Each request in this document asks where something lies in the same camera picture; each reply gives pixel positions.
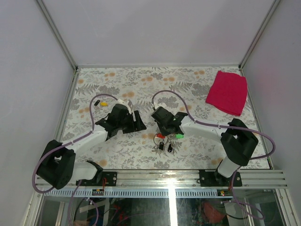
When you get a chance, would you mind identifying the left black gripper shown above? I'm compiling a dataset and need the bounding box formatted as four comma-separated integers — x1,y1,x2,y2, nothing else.
118,111,147,134

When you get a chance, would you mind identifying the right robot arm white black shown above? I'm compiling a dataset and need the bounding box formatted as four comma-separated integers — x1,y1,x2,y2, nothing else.
151,106,258,186

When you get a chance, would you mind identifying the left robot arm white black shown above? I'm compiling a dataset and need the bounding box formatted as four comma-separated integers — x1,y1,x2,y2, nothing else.
35,104,146,190

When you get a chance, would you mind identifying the black round-head key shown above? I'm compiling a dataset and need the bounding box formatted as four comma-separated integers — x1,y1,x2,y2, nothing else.
167,144,173,153

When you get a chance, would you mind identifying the loose yellow key tag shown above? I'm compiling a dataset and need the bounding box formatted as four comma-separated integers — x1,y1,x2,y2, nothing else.
100,102,109,106

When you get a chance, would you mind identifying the red folded cloth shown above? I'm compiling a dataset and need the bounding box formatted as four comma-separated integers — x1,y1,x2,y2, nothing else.
206,71,247,116

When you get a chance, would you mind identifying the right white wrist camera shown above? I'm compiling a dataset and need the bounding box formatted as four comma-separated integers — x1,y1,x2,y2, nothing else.
152,102,167,110

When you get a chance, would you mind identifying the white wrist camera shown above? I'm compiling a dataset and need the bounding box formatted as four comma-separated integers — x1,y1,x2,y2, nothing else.
117,99,134,113
152,102,167,110

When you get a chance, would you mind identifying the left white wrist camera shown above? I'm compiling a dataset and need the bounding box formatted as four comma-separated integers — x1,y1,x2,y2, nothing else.
117,99,134,113

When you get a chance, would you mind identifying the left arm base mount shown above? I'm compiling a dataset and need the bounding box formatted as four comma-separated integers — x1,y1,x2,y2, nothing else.
76,171,117,187

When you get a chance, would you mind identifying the aluminium front rail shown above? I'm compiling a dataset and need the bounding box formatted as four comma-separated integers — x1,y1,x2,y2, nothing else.
45,169,288,198

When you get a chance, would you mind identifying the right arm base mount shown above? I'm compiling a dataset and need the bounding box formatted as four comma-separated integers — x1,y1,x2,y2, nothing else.
197,169,242,187

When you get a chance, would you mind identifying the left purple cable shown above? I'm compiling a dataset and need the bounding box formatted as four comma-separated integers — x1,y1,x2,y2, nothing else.
32,94,123,226

